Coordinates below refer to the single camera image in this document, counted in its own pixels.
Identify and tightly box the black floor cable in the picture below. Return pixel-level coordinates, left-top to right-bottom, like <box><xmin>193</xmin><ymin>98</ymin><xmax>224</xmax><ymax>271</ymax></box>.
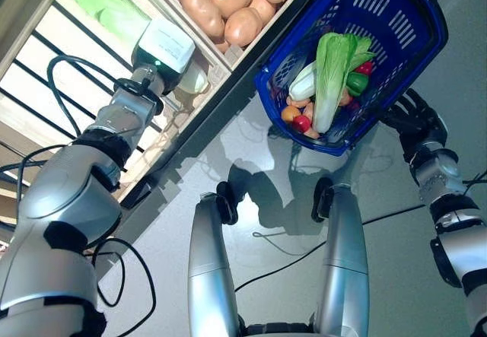
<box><xmin>234</xmin><ymin>203</ymin><xmax>433</xmax><ymax>293</ymax></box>

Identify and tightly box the blue plastic shopping basket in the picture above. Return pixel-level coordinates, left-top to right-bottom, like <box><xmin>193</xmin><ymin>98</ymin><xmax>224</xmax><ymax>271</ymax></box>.
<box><xmin>253</xmin><ymin>0</ymin><xmax>460</xmax><ymax>158</ymax></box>

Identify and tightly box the small orange vegetable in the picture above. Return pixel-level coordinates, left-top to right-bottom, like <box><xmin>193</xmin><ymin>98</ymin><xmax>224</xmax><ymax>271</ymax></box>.
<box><xmin>280</xmin><ymin>105</ymin><xmax>302</xmax><ymax>124</ymax></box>

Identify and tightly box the red yellow tomato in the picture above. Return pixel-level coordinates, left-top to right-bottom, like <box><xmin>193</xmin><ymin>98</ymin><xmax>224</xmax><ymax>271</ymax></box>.
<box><xmin>291</xmin><ymin>115</ymin><xmax>313</xmax><ymax>132</ymax></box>

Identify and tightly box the wooden slatted crate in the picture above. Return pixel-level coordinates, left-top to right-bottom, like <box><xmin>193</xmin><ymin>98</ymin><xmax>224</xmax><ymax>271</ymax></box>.
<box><xmin>138</xmin><ymin>0</ymin><xmax>320</xmax><ymax>72</ymax></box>
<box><xmin>0</xmin><ymin>0</ymin><xmax>234</xmax><ymax>208</ymax></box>

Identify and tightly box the green white napa cabbage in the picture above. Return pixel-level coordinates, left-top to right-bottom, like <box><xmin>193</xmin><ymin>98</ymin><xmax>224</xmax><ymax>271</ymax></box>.
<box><xmin>310</xmin><ymin>31</ymin><xmax>377</xmax><ymax>135</ymax></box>
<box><xmin>56</xmin><ymin>0</ymin><xmax>211</xmax><ymax>95</ymax></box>
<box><xmin>288</xmin><ymin>34</ymin><xmax>378</xmax><ymax>101</ymax></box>

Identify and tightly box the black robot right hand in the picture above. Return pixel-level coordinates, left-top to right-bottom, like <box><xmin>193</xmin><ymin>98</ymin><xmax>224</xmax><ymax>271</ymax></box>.
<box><xmin>381</xmin><ymin>88</ymin><xmax>449</xmax><ymax>160</ymax></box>

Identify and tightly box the green bell pepper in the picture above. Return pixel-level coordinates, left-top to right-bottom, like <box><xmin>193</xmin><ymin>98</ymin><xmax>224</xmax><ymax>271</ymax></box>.
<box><xmin>345</xmin><ymin>71</ymin><xmax>370</xmax><ymax>97</ymax></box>

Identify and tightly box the silver robot left leg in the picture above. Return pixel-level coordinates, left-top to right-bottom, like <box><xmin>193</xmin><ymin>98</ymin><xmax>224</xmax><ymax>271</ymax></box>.
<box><xmin>187</xmin><ymin>180</ymin><xmax>247</xmax><ymax>337</ymax></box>

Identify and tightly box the wooden display shelf frame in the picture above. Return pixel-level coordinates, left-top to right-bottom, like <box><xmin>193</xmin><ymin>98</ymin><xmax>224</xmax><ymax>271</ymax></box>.
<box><xmin>0</xmin><ymin>0</ymin><xmax>320</xmax><ymax>239</ymax></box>

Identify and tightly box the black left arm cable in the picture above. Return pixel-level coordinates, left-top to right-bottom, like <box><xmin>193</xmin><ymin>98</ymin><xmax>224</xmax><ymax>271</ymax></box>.
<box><xmin>45</xmin><ymin>55</ymin><xmax>134</xmax><ymax>140</ymax></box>

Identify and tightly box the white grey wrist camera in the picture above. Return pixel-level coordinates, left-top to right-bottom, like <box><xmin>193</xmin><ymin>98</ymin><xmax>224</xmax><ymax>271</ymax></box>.
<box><xmin>130</xmin><ymin>17</ymin><xmax>198</xmax><ymax>95</ymax></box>

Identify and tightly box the black robot waist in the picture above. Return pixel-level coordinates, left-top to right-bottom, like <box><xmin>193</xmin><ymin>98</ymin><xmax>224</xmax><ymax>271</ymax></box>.
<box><xmin>237</xmin><ymin>312</ymin><xmax>319</xmax><ymax>337</ymax></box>

